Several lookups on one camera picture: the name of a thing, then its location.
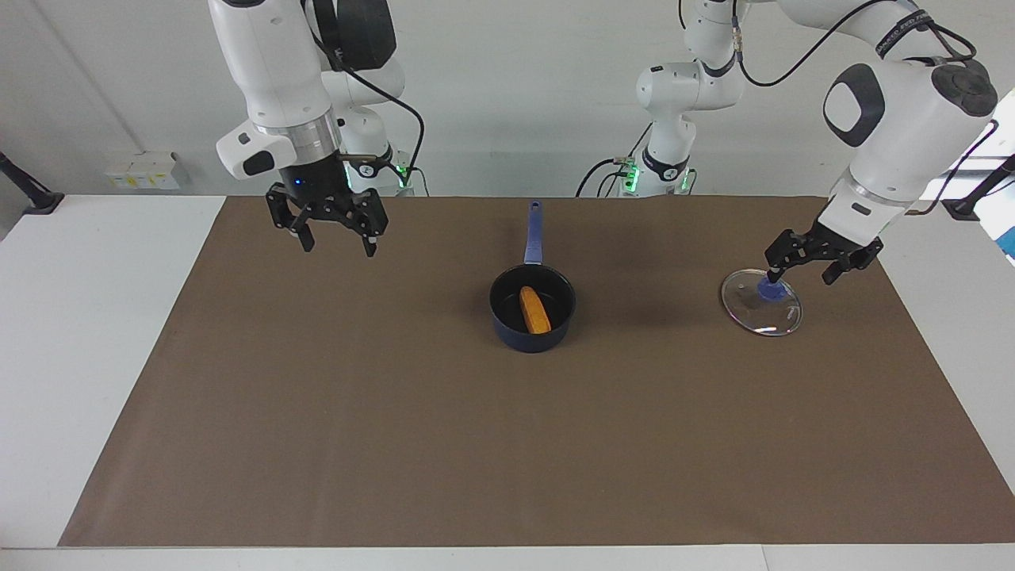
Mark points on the glass lid blue knob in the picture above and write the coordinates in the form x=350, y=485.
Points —
x=761, y=313

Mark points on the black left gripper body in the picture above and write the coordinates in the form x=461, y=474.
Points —
x=840, y=236

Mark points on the light blue object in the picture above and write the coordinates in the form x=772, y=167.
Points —
x=1009, y=244

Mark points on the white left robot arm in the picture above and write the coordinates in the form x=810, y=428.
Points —
x=904, y=135

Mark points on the brown table mat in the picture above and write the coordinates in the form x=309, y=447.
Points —
x=555, y=444

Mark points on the black clamp stand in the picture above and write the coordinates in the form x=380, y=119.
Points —
x=32, y=197
x=974, y=202

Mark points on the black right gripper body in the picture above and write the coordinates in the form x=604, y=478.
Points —
x=317, y=182

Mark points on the yellow corn cob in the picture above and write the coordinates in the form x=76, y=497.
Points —
x=536, y=311

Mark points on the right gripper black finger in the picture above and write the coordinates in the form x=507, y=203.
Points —
x=366, y=218
x=292, y=218

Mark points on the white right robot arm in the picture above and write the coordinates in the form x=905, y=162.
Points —
x=273, y=71

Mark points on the white wall socket box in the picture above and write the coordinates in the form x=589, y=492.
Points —
x=143, y=173

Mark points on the dark blue saucepan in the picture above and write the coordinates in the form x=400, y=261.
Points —
x=507, y=321

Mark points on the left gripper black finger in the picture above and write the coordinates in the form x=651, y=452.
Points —
x=789, y=252
x=852, y=262

